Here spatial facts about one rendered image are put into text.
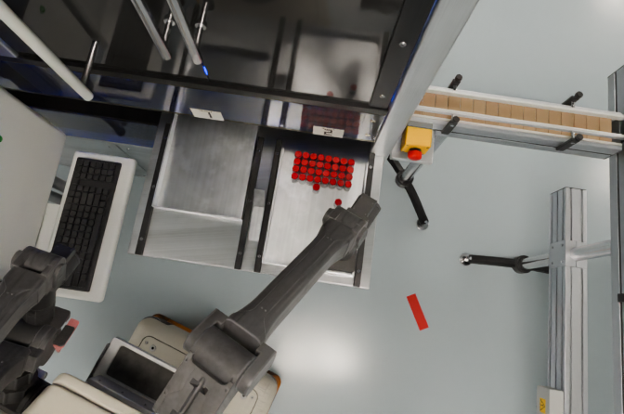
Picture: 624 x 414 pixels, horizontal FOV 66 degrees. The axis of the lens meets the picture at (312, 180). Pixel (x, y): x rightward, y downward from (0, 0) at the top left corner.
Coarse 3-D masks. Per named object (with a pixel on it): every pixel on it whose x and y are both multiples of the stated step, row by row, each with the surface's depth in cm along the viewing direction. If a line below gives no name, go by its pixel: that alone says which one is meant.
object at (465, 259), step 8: (464, 256) 225; (472, 256) 219; (480, 256) 218; (488, 256) 217; (520, 256) 213; (464, 264) 224; (480, 264) 218; (488, 264) 216; (496, 264) 215; (504, 264) 214; (512, 264) 213; (520, 272) 213; (528, 272) 212; (544, 272) 215
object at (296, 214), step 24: (288, 168) 144; (360, 168) 144; (288, 192) 142; (312, 192) 142; (336, 192) 142; (360, 192) 142; (288, 216) 140; (312, 216) 140; (288, 240) 138; (288, 264) 136
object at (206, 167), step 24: (192, 120) 147; (216, 120) 147; (168, 144) 142; (192, 144) 145; (216, 144) 145; (240, 144) 145; (168, 168) 143; (192, 168) 143; (216, 168) 143; (240, 168) 143; (168, 192) 141; (192, 192) 141; (216, 192) 141; (240, 192) 141; (216, 216) 138; (240, 216) 136
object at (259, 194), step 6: (258, 192) 137; (264, 192) 137; (258, 198) 138; (264, 198) 138; (258, 204) 140; (258, 210) 140; (252, 216) 140; (258, 216) 140; (252, 222) 139; (258, 222) 139; (252, 228) 139; (258, 228) 139; (252, 234) 138; (258, 234) 138
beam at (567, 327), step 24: (576, 192) 178; (552, 216) 185; (576, 216) 176; (552, 240) 183; (576, 240) 174; (552, 264) 180; (576, 264) 172; (552, 288) 178; (576, 288) 169; (552, 312) 175; (576, 312) 167; (552, 336) 173; (576, 336) 165; (552, 360) 170; (576, 360) 163; (552, 384) 168; (576, 384) 161; (576, 408) 159
